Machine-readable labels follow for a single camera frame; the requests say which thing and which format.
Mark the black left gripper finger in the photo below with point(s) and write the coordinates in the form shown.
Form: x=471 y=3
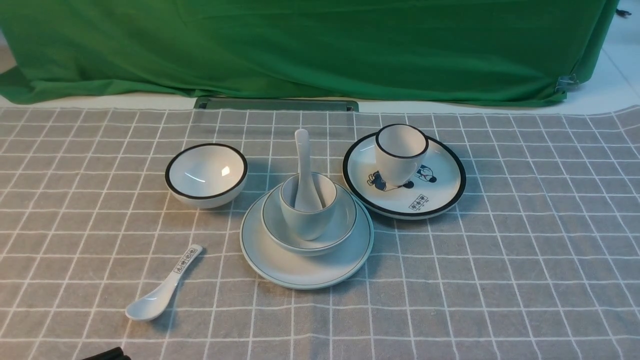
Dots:
x=115 y=353

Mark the thin-rimmed white bowl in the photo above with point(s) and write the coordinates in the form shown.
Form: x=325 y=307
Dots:
x=340 y=227

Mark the plain white cup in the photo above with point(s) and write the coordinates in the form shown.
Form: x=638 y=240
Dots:
x=309 y=226

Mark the plain white ceramic spoon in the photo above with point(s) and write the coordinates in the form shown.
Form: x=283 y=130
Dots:
x=304 y=175

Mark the white spoon with lettering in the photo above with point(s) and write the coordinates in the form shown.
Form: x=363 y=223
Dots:
x=153 y=304

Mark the black-rimmed white bowl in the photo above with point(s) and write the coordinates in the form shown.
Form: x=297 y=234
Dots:
x=207 y=175

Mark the thin-rimmed white plate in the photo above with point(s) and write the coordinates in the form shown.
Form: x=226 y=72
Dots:
x=294 y=271

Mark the green backdrop cloth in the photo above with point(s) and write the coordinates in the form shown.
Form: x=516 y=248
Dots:
x=479 y=52

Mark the black-rimmed white cup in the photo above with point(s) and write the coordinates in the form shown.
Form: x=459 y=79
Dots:
x=399 y=151

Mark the black-rimmed illustrated plate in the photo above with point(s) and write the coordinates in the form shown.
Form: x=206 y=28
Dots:
x=437 y=185

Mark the metal clip on backdrop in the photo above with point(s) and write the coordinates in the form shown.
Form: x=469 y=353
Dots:
x=567 y=83

